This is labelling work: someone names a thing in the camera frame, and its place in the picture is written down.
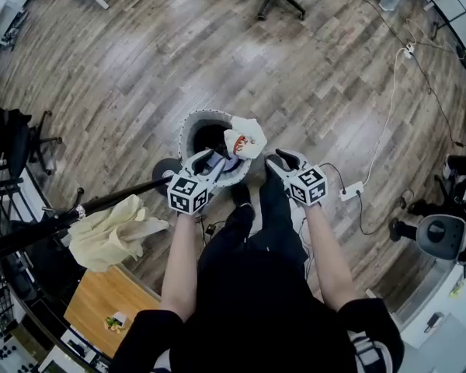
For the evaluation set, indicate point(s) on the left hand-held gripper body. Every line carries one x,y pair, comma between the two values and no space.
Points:
188,194

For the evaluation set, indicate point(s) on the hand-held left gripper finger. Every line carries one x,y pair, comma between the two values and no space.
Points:
196,159
215,175

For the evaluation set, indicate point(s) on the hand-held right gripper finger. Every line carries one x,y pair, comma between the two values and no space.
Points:
281,175
295,158

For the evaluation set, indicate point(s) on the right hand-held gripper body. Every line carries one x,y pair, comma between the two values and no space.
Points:
310,187

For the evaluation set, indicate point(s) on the white clothes with red print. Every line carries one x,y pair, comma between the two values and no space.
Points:
248,134

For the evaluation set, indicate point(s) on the black coat stand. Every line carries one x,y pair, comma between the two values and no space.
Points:
112,198

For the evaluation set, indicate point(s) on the yellow clothes shirt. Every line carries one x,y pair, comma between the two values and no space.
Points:
105,235

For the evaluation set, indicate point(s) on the person's left forearm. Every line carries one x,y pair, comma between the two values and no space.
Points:
180,270

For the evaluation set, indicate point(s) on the person's right forearm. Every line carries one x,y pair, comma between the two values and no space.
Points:
332,262

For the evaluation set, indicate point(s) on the grey laundry basket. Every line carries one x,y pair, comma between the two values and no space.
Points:
188,130

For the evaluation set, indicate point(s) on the person's left shoe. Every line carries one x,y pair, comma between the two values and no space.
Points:
240,194

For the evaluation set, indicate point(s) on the white power strip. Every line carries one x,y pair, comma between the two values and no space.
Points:
351,191
408,50

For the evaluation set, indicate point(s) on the person's black trousers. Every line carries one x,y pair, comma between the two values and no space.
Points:
256,227

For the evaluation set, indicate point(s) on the wooden table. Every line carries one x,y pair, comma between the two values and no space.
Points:
108,297

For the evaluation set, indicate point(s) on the grey office chair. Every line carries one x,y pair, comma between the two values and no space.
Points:
442,237

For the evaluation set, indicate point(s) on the small potted flower plant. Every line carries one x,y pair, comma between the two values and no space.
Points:
115,322

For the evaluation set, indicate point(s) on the person's black t-shirt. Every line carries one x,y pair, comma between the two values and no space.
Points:
260,325

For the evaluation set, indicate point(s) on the dark metal railing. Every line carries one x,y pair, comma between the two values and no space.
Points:
35,317

